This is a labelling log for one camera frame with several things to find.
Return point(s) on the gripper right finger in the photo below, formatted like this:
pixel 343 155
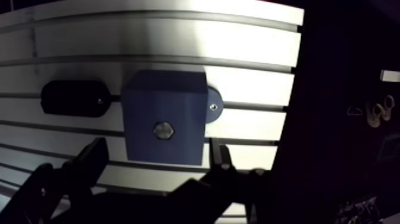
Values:
pixel 218 178

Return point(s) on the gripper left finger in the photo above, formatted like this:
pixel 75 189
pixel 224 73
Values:
pixel 84 165

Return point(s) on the steel bolt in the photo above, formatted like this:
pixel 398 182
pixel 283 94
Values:
pixel 163 130

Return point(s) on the black oval holder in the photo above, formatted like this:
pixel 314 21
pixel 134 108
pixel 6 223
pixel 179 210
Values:
pixel 75 98

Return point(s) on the dark blue-grey block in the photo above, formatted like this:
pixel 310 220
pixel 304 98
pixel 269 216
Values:
pixel 165 117

